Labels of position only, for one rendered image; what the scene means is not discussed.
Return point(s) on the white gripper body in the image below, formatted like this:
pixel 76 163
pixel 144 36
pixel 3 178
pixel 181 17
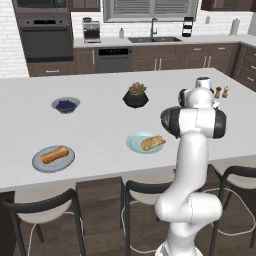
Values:
pixel 216 105

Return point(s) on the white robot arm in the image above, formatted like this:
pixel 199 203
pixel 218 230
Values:
pixel 191 160

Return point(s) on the short tan bun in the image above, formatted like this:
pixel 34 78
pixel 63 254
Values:
pixel 152 142

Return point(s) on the teal plate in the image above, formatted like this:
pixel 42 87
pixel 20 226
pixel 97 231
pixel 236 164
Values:
pixel 135 142

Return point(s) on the grey bowl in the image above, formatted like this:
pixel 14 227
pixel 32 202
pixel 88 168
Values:
pixel 73 101

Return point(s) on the long brown bun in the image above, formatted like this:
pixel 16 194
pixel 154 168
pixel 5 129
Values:
pixel 54 155

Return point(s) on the grey plate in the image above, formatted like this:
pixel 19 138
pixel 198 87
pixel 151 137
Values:
pixel 41 165

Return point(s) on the brown pepper shaker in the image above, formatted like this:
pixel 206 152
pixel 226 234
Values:
pixel 217 92

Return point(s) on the brown salt shaker white top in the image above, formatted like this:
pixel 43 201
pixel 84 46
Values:
pixel 225 92

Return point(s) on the brown side base cupboards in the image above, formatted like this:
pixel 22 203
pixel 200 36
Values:
pixel 247 65

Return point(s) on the black stool cream seat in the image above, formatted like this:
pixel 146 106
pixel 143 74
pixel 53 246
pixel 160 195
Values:
pixel 143 190
pixel 238 178
pixel 43 208

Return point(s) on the white paper towel roll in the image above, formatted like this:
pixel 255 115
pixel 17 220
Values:
pixel 235 27

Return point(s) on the green pink succulent plant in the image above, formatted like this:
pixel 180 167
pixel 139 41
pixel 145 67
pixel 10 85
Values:
pixel 137 88

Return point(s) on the black plant pot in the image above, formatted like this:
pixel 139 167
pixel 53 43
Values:
pixel 135 99

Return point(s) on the black white small appliance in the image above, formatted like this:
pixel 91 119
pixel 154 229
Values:
pixel 187 27

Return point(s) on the dark grey sink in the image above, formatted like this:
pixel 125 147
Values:
pixel 155 39

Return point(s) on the dark grey tap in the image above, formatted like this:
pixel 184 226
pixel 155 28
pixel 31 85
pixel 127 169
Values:
pixel 153 27

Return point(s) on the dark grey dishwasher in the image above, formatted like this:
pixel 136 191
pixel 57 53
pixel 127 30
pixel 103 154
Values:
pixel 112 60

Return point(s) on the grey window blinds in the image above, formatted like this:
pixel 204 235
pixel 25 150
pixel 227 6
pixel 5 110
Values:
pixel 150 9

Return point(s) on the white soap dispenser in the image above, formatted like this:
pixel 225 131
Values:
pixel 121 33

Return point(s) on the silver coffee machine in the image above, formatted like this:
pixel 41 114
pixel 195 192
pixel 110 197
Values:
pixel 91 32

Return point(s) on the dark blue food pieces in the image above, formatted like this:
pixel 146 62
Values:
pixel 65 105

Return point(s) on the dark grey microwave oven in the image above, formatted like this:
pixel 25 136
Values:
pixel 40 4

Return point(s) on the white wall socket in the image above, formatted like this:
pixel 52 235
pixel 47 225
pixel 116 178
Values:
pixel 207 20

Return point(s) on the brown wall cupboard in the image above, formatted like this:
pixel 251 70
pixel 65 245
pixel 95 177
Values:
pixel 84 4
pixel 228 4

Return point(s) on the dark grey wall oven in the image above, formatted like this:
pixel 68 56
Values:
pixel 45 40

